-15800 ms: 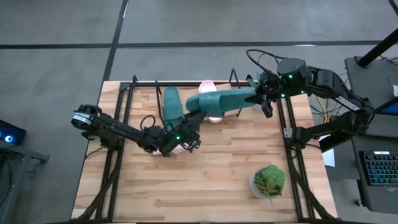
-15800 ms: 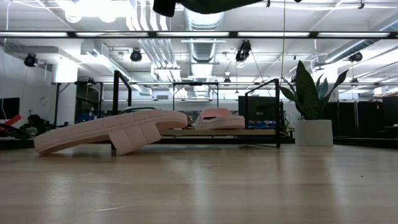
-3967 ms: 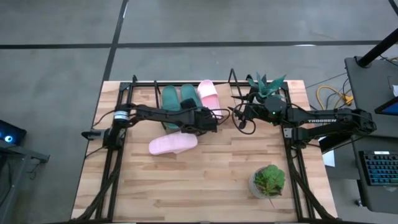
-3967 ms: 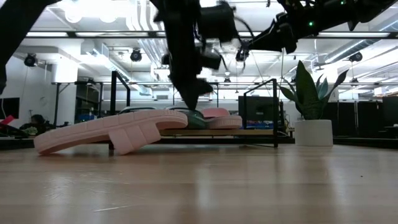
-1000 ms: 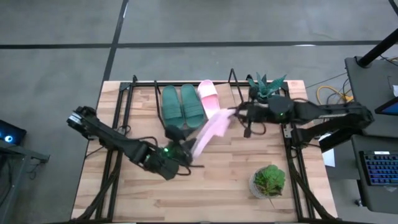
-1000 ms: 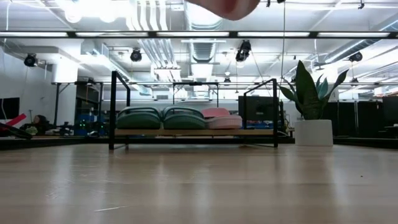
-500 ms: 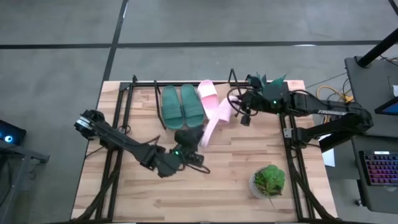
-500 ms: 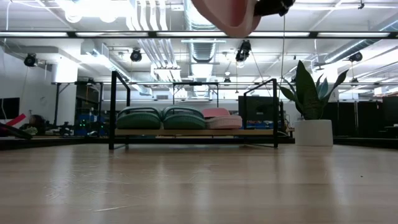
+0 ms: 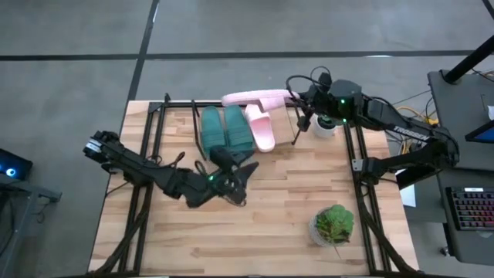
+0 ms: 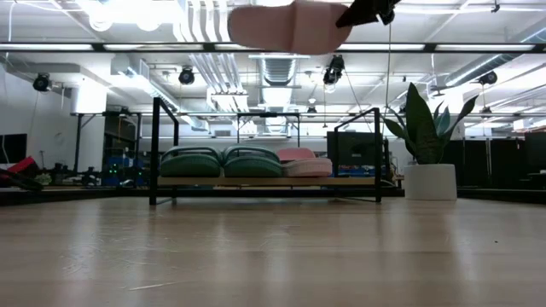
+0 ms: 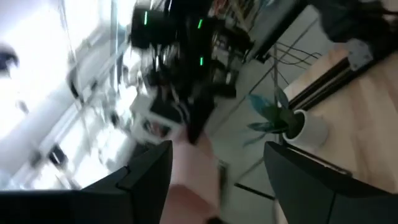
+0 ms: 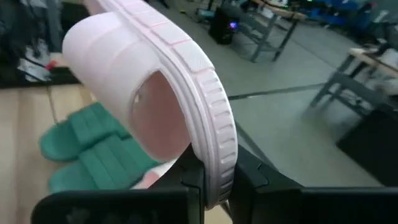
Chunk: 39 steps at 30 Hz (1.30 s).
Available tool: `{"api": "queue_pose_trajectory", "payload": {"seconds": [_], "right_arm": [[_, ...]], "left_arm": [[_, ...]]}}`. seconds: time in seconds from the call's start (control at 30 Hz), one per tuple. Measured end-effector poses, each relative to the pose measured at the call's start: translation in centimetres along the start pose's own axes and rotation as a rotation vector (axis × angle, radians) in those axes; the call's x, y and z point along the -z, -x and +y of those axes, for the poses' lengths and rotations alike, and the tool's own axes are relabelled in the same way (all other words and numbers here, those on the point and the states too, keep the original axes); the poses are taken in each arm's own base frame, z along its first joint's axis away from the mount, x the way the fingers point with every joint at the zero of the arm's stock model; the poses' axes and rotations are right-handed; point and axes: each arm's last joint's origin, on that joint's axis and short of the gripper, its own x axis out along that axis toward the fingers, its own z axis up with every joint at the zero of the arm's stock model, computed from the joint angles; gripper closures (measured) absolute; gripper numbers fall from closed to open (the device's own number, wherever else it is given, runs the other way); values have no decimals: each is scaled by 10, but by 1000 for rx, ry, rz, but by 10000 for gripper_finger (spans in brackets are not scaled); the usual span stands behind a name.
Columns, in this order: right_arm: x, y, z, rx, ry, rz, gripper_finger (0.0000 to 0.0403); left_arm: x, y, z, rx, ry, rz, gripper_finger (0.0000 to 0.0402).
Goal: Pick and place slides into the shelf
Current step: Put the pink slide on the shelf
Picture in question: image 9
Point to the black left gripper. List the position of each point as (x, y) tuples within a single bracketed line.
[(224, 185)]

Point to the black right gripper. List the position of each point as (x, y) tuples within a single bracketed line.
[(343, 96)]

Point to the pink rubber slide sandal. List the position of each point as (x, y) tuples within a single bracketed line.
[(262, 135), (251, 97)]

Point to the green rubber slide sandal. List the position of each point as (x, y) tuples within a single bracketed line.
[(213, 131), (239, 131)]

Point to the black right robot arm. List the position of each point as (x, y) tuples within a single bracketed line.
[(409, 133)]

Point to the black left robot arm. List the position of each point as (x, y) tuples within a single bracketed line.
[(135, 166)]

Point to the snake plant in white pot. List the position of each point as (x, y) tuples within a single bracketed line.
[(318, 133)]

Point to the succulent in triangle-patterned pot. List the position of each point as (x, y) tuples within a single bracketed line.
[(333, 224)]

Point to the white paper sheet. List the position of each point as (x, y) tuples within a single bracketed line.
[(408, 197)]

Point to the grey desk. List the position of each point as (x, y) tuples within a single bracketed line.
[(451, 116), (474, 247)]

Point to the black slanted pole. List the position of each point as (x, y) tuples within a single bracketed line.
[(467, 62)]

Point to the blue-screen laptop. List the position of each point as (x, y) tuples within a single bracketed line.
[(484, 135)]

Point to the black computer keyboard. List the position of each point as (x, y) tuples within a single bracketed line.
[(472, 208)]

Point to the grey equipment stand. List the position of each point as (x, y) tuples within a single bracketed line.
[(31, 189)]

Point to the black box with blue light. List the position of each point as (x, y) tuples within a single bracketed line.
[(15, 166)]

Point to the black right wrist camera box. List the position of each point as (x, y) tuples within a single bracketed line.
[(304, 120)]

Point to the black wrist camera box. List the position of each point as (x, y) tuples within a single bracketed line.
[(220, 158), (304, 120)]

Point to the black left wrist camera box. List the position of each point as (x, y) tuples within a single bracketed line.
[(220, 158)]

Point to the black aluminium table frame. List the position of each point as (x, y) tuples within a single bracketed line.
[(177, 104)]

